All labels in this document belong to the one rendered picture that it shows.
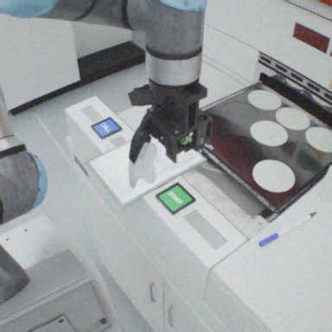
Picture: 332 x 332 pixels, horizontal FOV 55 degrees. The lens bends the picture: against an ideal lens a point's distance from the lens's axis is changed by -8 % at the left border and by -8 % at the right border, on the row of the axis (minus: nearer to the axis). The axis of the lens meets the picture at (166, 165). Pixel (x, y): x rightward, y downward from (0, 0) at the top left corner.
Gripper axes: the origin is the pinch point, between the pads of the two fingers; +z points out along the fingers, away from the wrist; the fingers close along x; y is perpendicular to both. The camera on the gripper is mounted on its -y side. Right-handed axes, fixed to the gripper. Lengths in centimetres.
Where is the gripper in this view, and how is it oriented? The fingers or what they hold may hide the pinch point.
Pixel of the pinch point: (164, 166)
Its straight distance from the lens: 62.4
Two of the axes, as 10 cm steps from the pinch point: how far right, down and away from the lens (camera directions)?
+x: 8.0, -4.3, 4.2
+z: 0.0, 7.0, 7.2
